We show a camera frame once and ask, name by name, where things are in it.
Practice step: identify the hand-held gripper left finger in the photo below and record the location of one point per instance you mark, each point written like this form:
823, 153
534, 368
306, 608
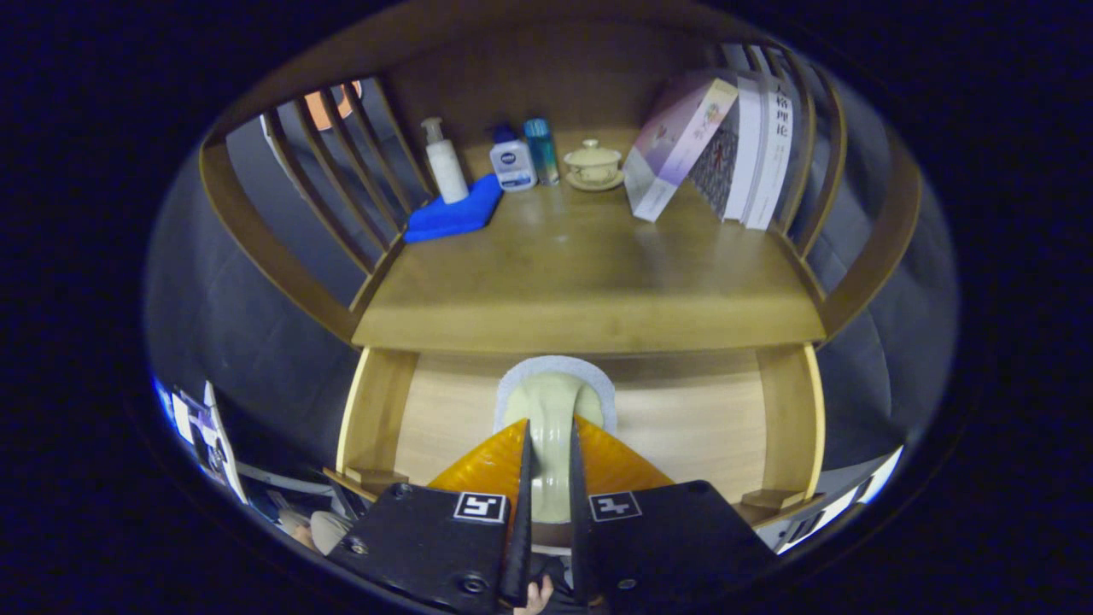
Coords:
521, 538

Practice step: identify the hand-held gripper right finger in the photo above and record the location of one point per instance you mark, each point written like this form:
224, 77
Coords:
582, 538

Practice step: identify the pale green brush grey base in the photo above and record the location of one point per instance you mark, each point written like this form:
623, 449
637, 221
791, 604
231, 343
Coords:
551, 410

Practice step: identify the brown wooden drawer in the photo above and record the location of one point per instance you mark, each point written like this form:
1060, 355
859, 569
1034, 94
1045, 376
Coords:
683, 427

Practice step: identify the wooden countertop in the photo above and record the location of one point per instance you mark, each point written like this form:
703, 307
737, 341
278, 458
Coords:
581, 273

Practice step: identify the brown wooden cabinet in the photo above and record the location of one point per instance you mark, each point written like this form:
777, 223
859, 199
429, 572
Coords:
555, 68

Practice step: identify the beige rounded object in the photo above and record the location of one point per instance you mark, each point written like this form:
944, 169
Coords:
333, 530

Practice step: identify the white striped panel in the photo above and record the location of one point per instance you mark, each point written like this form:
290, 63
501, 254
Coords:
854, 495

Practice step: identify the blue folded cloth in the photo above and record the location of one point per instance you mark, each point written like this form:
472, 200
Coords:
452, 218

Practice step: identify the beige lidded teacup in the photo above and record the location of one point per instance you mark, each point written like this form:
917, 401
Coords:
593, 164

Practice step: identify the white lotion bottle blue cap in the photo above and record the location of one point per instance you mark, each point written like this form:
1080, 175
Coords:
512, 162

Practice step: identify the white pump bottle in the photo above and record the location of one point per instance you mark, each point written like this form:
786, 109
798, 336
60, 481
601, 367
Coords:
448, 166

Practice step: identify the teal slim bottle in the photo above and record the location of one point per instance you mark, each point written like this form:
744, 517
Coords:
543, 154

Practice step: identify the dark patterned book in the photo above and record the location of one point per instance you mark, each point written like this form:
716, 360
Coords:
713, 166

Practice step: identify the purple white flat box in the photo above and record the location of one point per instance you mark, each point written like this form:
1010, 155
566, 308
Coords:
675, 145

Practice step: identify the white book black lettering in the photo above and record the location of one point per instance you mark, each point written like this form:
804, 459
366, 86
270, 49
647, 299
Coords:
773, 154

